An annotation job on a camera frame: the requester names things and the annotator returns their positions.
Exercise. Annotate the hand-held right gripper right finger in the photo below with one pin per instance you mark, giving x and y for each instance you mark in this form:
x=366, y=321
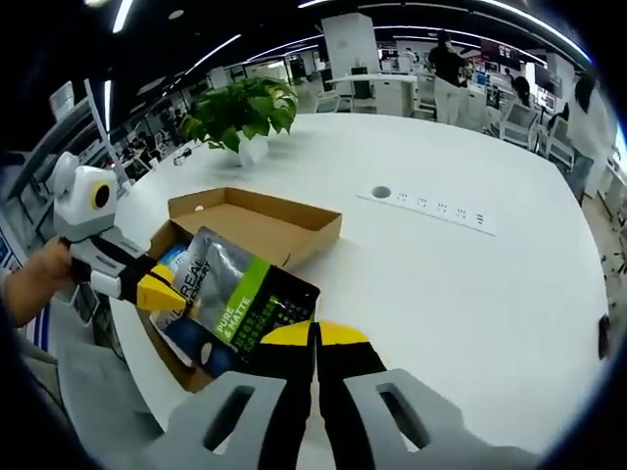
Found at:
x=352, y=382

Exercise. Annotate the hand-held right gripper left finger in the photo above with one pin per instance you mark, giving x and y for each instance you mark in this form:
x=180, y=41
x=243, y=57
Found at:
x=284, y=391

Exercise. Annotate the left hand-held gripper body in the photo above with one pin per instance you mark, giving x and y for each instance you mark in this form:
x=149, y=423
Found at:
x=78, y=205

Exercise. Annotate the silver green pouch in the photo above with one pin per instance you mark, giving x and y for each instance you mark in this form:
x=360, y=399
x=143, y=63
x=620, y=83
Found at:
x=220, y=264

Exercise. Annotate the brown cardboard shoe box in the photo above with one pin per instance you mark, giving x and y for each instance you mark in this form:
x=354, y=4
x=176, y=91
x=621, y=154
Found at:
x=274, y=230

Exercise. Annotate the person's left hand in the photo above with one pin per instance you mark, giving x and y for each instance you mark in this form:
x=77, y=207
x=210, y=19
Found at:
x=51, y=267

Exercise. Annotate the grey metal shelf rack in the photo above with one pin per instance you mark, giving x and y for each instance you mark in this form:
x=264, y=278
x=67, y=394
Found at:
x=68, y=132

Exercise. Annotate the small white black gadget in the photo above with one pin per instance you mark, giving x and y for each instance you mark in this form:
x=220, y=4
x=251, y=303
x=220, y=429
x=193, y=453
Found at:
x=183, y=154

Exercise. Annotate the green potted plant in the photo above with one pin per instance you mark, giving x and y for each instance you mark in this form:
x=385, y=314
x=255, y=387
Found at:
x=245, y=108

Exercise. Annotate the white table socket panel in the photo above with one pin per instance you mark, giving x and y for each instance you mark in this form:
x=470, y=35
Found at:
x=441, y=208

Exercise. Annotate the black small device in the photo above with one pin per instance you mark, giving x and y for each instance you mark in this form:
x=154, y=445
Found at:
x=604, y=338

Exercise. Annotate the white office desk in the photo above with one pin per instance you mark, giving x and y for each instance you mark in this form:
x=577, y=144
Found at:
x=372, y=88

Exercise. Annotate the white square pillar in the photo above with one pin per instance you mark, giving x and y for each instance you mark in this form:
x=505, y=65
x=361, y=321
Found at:
x=350, y=46

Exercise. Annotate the white office chair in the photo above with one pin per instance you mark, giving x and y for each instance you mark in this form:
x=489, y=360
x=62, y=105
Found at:
x=519, y=122
x=558, y=142

